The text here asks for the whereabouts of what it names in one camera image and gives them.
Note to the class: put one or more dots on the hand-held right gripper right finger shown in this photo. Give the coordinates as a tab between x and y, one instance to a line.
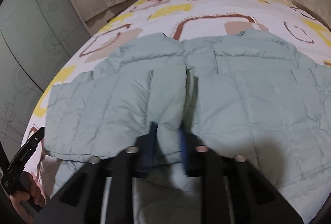
183	146

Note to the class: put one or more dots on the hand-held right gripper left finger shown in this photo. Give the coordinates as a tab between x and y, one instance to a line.
150	141

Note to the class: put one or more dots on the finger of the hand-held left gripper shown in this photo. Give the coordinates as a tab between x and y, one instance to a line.
35	137

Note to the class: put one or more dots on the light green puffer jacket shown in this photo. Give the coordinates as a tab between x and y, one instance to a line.
240	100

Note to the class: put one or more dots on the person's left hand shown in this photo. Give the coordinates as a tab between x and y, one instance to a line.
33	187

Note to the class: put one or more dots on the patterned white bed sheet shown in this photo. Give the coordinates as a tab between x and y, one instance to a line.
206	11

